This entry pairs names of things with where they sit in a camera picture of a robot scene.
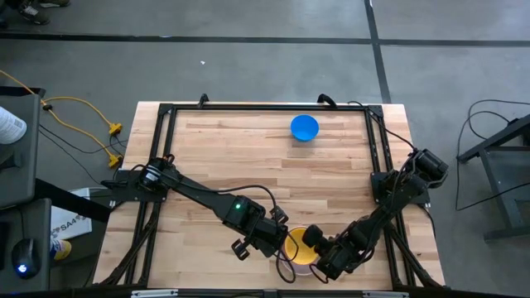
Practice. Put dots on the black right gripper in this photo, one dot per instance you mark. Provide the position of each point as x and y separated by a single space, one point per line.
341 252

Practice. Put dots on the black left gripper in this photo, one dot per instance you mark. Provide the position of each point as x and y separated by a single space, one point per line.
267 240

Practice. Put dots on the small yellow bowl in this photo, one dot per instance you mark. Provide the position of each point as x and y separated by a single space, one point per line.
300 252

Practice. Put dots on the purple bowl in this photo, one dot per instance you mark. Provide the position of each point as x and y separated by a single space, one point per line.
304 271

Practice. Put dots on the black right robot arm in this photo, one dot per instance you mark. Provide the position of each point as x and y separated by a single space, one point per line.
385 215

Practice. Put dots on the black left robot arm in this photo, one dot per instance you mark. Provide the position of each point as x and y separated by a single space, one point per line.
198 194

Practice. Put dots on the small blue bowl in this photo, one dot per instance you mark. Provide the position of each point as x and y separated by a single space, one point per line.
304 128

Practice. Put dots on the black metal stand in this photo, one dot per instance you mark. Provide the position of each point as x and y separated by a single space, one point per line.
494 194

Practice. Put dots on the black diagonal bar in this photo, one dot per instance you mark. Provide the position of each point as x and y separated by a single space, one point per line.
70 201

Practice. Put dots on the person's foot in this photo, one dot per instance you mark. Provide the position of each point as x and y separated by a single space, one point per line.
61 249

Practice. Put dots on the dark grey desk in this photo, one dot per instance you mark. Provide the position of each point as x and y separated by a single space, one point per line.
37 223

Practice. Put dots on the black computer mouse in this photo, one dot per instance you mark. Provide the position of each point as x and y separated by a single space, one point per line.
25 256

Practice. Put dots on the dark grey desk panel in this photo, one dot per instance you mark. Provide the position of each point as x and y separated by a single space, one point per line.
20 165

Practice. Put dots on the white labelled bottle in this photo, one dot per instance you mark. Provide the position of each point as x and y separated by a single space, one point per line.
8 124

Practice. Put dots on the person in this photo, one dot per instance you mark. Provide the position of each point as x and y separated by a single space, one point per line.
31 12

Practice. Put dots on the silver bracket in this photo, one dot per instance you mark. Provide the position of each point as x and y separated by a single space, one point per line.
385 294
153 294

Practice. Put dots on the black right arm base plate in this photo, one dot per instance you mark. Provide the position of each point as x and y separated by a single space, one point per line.
377 186

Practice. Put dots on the black aluminium table frame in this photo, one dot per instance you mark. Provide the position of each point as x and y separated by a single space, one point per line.
269 107

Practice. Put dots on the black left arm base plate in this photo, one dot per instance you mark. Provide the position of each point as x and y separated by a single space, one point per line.
124 190

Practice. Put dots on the black frame clamp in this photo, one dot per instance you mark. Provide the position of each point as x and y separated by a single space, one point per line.
203 100
327 99

